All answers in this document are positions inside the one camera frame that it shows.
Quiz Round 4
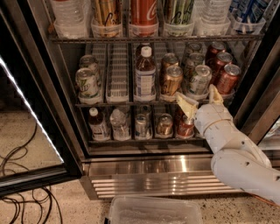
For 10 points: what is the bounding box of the rear silver green can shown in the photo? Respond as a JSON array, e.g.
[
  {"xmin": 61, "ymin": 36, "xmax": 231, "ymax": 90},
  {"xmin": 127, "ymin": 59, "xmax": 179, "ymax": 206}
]
[{"xmin": 184, "ymin": 42, "xmax": 202, "ymax": 58}]

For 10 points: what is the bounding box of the rear 7up can left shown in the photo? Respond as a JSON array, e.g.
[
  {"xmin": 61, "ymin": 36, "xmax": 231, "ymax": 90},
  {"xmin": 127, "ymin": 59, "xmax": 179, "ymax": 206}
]
[{"xmin": 80, "ymin": 54, "xmax": 102, "ymax": 85}]

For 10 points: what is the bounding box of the stainless fridge base grille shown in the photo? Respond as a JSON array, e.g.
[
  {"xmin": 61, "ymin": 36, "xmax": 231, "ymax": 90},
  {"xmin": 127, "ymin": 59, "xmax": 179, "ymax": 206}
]
[{"xmin": 80, "ymin": 154, "xmax": 237, "ymax": 200}]

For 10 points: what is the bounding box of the open glass fridge door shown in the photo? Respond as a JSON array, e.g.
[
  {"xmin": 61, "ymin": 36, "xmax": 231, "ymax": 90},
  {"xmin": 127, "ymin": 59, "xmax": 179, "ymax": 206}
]
[{"xmin": 0, "ymin": 4, "xmax": 82, "ymax": 197}]

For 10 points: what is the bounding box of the red coca-cola bottle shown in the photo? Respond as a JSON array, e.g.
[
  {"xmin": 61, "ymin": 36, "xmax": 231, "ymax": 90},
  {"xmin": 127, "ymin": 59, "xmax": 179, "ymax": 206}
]
[{"xmin": 130, "ymin": 0, "xmax": 158, "ymax": 37}]

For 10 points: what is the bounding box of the front gold soda can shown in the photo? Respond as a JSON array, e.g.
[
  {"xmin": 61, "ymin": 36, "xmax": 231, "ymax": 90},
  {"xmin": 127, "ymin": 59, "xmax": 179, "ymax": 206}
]
[{"xmin": 161, "ymin": 66, "xmax": 183, "ymax": 96}]

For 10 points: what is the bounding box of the brown tea bottle shelf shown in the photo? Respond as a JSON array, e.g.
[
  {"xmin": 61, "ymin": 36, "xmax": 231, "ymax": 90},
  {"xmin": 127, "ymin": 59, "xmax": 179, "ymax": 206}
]
[
  {"xmin": 88, "ymin": 108, "xmax": 109, "ymax": 141},
  {"xmin": 135, "ymin": 46, "xmax": 156, "ymax": 97}
]

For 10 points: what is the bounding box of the gold can bottom shelf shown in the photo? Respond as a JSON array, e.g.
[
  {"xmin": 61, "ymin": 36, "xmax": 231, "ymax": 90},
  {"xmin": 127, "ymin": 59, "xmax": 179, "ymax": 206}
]
[{"xmin": 157, "ymin": 114, "xmax": 173, "ymax": 136}]

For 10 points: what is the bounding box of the clear plastic bin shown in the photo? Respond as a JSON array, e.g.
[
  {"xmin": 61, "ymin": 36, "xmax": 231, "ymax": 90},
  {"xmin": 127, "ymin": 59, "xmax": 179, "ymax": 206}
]
[{"xmin": 108, "ymin": 196, "xmax": 203, "ymax": 224}]

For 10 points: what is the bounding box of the silver green soda can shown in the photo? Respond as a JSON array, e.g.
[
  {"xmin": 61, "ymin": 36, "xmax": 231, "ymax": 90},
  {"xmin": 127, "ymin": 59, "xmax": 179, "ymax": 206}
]
[{"xmin": 188, "ymin": 65, "xmax": 212, "ymax": 95}]

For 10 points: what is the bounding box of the clear water bottle bottom shelf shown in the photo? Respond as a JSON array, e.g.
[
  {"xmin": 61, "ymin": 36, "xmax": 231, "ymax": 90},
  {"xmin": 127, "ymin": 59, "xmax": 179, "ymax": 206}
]
[{"xmin": 109, "ymin": 108, "xmax": 130, "ymax": 141}]

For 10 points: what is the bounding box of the clear water bottle top right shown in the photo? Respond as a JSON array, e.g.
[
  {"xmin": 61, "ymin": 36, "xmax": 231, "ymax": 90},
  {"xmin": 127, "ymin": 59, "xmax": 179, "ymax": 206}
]
[{"xmin": 200, "ymin": 0, "xmax": 231, "ymax": 25}]

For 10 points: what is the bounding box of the green bottle top shelf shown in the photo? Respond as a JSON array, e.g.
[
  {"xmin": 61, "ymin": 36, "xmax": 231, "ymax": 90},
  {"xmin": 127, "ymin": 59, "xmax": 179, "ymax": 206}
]
[{"xmin": 164, "ymin": 0, "xmax": 194, "ymax": 25}]

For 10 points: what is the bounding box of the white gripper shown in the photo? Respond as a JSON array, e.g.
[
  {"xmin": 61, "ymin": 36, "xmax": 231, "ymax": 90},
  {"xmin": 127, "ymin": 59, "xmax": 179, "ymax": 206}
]
[{"xmin": 175, "ymin": 84, "xmax": 233, "ymax": 132}]

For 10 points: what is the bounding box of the blue bottle top shelf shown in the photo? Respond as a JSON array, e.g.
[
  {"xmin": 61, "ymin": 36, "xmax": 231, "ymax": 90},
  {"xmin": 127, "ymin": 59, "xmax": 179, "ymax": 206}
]
[{"xmin": 229, "ymin": 0, "xmax": 271, "ymax": 34}]

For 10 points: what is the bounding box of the brown tea bottle middle shelf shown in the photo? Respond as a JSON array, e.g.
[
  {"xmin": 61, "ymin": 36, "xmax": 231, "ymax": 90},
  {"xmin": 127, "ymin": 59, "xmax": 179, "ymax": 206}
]
[{"xmin": 135, "ymin": 46, "xmax": 156, "ymax": 97}]

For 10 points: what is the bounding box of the gold bottle top shelf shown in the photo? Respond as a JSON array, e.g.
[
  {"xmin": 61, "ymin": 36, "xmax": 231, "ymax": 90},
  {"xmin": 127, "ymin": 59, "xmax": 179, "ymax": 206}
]
[{"xmin": 91, "ymin": 0, "xmax": 122, "ymax": 38}]

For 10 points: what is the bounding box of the gold soda can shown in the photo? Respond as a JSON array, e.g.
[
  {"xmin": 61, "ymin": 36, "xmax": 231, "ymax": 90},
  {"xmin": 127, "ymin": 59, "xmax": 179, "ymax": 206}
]
[
  {"xmin": 161, "ymin": 66, "xmax": 183, "ymax": 96},
  {"xmin": 160, "ymin": 52, "xmax": 179, "ymax": 75}
]

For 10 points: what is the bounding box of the front 7up can left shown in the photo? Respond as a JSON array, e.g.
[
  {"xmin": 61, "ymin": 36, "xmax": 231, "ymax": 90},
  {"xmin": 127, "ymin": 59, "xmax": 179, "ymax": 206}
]
[{"xmin": 75, "ymin": 67, "xmax": 99, "ymax": 99}]

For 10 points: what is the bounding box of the brown tea bottle bottom shelf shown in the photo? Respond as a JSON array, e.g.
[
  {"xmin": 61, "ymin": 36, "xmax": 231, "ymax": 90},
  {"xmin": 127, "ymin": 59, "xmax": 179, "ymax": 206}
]
[{"xmin": 88, "ymin": 108, "xmax": 109, "ymax": 141}]

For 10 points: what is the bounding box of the rear gold soda can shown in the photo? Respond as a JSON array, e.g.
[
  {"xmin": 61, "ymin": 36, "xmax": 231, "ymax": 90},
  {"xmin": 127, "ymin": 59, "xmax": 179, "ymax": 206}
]
[{"xmin": 160, "ymin": 52, "xmax": 179, "ymax": 75}]

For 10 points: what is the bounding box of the rear red soda can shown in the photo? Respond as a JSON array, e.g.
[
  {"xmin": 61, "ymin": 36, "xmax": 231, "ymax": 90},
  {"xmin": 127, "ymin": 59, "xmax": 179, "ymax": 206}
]
[{"xmin": 206, "ymin": 41, "xmax": 226, "ymax": 61}]

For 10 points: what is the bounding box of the silver can bottom shelf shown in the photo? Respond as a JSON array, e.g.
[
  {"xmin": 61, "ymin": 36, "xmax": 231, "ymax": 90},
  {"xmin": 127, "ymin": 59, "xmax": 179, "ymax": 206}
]
[{"xmin": 135, "ymin": 114, "xmax": 148, "ymax": 137}]

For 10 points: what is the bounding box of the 7up can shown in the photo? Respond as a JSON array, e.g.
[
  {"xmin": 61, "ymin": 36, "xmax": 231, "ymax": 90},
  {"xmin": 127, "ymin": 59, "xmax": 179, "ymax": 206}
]
[
  {"xmin": 75, "ymin": 67, "xmax": 99, "ymax": 99},
  {"xmin": 80, "ymin": 54, "xmax": 102, "ymax": 85}
]

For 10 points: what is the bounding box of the clear water bottle top left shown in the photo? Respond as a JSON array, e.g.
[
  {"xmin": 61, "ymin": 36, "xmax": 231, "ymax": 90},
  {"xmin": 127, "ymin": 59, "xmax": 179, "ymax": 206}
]
[{"xmin": 50, "ymin": 0, "xmax": 90, "ymax": 39}]

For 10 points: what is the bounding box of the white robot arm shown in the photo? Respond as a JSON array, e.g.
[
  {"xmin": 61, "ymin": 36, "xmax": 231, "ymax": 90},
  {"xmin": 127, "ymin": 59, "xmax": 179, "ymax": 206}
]
[{"xmin": 175, "ymin": 85, "xmax": 280, "ymax": 205}]

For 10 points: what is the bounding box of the red soda can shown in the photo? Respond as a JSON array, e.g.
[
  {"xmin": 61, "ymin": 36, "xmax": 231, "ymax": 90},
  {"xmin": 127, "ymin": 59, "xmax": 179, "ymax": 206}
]
[
  {"xmin": 206, "ymin": 41, "xmax": 226, "ymax": 61},
  {"xmin": 210, "ymin": 52, "xmax": 233, "ymax": 79},
  {"xmin": 216, "ymin": 64, "xmax": 241, "ymax": 95}
]

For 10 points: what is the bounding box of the empty white shelf tray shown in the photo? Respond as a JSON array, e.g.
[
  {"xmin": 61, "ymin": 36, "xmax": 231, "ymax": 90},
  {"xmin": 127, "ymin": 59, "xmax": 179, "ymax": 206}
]
[{"xmin": 106, "ymin": 44, "xmax": 130, "ymax": 103}]

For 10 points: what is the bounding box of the front red soda can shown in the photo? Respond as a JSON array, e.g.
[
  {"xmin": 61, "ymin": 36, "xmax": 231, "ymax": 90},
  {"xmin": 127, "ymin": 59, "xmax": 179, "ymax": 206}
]
[{"xmin": 216, "ymin": 64, "xmax": 241, "ymax": 95}]

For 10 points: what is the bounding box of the red can bottom shelf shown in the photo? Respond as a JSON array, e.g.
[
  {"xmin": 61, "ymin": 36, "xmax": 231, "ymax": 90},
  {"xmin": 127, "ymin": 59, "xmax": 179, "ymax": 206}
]
[{"xmin": 177, "ymin": 115, "xmax": 194, "ymax": 137}]

